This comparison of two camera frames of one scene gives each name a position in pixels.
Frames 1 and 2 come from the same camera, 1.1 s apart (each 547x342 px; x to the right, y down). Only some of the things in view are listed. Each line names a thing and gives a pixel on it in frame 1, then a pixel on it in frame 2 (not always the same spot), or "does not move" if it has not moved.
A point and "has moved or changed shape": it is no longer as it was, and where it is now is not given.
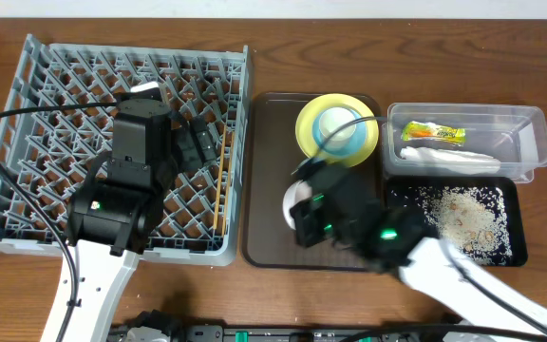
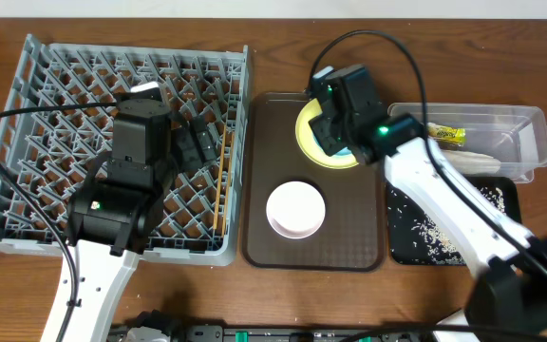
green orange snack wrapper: x=419 y=130 does not move
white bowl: x=298 y=192 has moved or changed shape
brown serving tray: x=271 y=153 does not move
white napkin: x=449 y=161 does not move
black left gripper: x=190 y=146 does not move
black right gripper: x=303 y=216 → x=320 y=131
